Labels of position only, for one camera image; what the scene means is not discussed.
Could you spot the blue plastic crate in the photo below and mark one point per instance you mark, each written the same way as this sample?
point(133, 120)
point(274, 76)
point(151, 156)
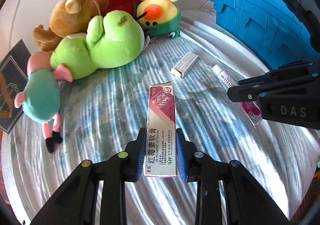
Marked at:
point(268, 28)

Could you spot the small white medicine box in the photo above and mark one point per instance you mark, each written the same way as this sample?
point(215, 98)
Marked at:
point(183, 66)

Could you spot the pink pig plush toy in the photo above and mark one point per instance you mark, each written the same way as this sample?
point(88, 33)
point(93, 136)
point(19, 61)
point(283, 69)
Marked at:
point(41, 99)

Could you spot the light blue patterned bedsheet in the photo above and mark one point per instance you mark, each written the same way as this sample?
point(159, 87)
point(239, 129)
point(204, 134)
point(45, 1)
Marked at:
point(100, 114)

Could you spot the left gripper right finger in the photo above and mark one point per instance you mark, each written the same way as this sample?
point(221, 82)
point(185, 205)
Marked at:
point(247, 202)

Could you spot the yellow duck plush toy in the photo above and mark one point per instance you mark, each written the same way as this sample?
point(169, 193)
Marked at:
point(159, 17)

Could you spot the pink white ointment box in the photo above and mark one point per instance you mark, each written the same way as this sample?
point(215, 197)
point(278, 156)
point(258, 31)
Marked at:
point(160, 149)

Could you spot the black gift bag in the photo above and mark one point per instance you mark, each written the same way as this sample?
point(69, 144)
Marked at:
point(14, 71)

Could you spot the green frog plush toy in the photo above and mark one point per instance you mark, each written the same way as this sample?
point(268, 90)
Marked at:
point(110, 42)

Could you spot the white pink ointment tube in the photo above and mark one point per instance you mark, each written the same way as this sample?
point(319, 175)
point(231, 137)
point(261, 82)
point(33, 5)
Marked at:
point(251, 110)

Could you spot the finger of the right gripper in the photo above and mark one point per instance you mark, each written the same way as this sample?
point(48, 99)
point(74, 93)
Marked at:
point(293, 79)

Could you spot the brown bear plush toy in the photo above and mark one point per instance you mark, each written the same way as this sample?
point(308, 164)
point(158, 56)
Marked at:
point(67, 17)

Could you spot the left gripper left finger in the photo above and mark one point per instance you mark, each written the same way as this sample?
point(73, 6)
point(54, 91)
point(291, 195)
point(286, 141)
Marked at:
point(74, 202)

